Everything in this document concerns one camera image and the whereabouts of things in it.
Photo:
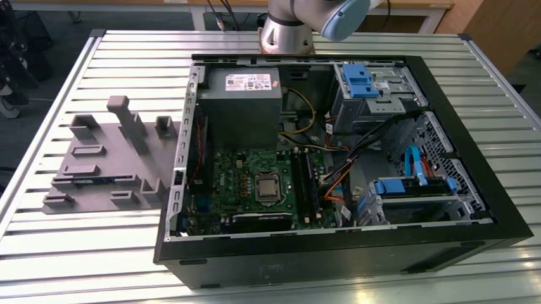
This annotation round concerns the hard disk in blue carrier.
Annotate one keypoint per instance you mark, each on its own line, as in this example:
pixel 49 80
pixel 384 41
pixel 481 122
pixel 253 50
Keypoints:
pixel 391 187

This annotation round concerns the white framed wooden desk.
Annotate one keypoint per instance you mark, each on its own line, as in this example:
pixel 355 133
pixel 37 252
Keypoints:
pixel 444 4

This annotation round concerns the blue plastic drive carrier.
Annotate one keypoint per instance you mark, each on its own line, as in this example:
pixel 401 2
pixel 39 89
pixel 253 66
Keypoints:
pixel 360 79

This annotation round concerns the grey power supply unit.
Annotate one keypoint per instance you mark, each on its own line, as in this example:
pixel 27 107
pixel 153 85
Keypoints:
pixel 241 111

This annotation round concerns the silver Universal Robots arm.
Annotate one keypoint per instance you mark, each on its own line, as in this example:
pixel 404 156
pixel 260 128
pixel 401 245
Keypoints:
pixel 288 35

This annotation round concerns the silver CPU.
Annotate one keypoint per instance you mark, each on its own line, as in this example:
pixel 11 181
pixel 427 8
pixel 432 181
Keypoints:
pixel 268 188

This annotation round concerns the grey parts rack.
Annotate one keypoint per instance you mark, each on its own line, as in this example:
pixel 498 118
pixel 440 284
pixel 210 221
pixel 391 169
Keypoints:
pixel 106 149

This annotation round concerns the black open PC case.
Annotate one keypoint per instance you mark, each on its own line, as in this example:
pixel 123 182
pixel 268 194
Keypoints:
pixel 339 253

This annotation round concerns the metal drive cage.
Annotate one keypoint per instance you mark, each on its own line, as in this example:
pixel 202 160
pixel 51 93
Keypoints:
pixel 380 107

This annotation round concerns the green motherboard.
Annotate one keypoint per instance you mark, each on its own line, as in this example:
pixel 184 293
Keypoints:
pixel 229 177

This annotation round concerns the black graphics card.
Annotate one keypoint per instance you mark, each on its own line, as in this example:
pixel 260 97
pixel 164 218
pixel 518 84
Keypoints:
pixel 258 221

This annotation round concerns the metal disk bay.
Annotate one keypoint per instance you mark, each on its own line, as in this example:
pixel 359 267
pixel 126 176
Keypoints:
pixel 423 201

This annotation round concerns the installed RAM stick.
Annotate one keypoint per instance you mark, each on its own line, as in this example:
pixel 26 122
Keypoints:
pixel 313 187

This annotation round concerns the wooden cabinet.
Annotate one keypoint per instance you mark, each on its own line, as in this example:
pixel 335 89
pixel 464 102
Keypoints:
pixel 491 19

